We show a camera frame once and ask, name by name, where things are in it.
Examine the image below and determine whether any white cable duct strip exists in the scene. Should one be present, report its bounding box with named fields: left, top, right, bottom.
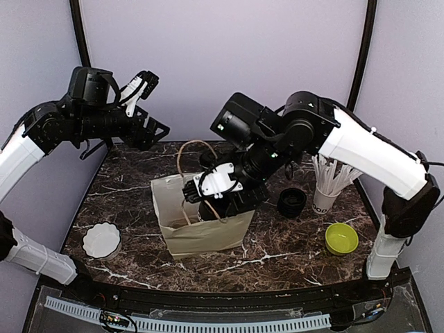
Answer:
left=44, top=296, right=331, bottom=332

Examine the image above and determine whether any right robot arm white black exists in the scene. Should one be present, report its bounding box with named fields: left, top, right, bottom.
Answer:
left=211, top=91, right=441, bottom=301

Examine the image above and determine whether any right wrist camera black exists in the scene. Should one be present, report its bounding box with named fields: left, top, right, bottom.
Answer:
left=210, top=92, right=264, bottom=149

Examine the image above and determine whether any bundle of wrapped straws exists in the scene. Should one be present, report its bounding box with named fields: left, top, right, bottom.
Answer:
left=311, top=155, right=363, bottom=196

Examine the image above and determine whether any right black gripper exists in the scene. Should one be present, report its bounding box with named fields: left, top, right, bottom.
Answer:
left=214, top=132, right=290, bottom=214

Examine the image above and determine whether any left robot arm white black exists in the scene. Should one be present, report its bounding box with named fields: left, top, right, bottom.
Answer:
left=1, top=101, right=170, bottom=302

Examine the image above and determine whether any white scalloped bowl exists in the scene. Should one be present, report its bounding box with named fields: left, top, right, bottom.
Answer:
left=83, top=222, right=121, bottom=261

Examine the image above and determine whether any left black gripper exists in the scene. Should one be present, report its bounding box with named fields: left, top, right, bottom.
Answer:
left=73, top=97, right=169, bottom=150

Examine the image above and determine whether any white cup holding straws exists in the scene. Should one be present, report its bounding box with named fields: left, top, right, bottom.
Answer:
left=312, top=187, right=339, bottom=215

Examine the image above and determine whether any cream paper bag with handles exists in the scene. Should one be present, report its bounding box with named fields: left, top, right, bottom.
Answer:
left=150, top=140, right=256, bottom=260

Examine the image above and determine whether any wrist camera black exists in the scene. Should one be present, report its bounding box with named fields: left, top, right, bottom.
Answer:
left=210, top=92, right=264, bottom=149
left=67, top=67, right=113, bottom=107

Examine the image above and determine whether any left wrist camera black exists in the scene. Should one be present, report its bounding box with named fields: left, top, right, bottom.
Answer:
left=67, top=67, right=113, bottom=107

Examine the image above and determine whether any black frame post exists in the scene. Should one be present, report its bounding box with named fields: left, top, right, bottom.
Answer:
left=69, top=0, right=91, bottom=67
left=347, top=0, right=377, bottom=112

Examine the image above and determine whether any black plastic cup lid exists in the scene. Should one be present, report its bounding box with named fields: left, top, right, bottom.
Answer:
left=198, top=151, right=221, bottom=171

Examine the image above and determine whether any stack of black lids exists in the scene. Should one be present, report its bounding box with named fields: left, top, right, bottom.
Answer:
left=277, top=188, right=307, bottom=219

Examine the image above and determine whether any green bowl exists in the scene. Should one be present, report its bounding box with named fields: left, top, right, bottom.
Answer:
left=325, top=223, right=359, bottom=256

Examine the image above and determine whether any left black frame post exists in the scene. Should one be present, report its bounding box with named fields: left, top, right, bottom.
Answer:
left=69, top=0, right=91, bottom=67

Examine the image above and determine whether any right black frame post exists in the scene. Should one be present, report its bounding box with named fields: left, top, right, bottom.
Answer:
left=347, top=0, right=377, bottom=112

